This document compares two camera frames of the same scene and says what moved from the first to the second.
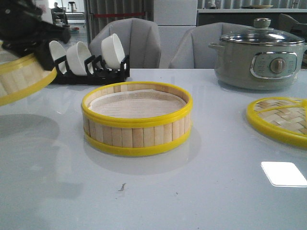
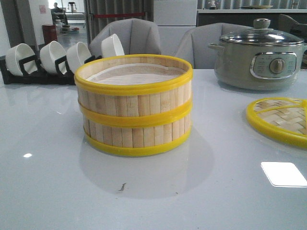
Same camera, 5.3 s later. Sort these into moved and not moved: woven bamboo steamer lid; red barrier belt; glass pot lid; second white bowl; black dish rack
Moved: black dish rack
Not moved: glass pot lid; woven bamboo steamer lid; second white bowl; red barrier belt
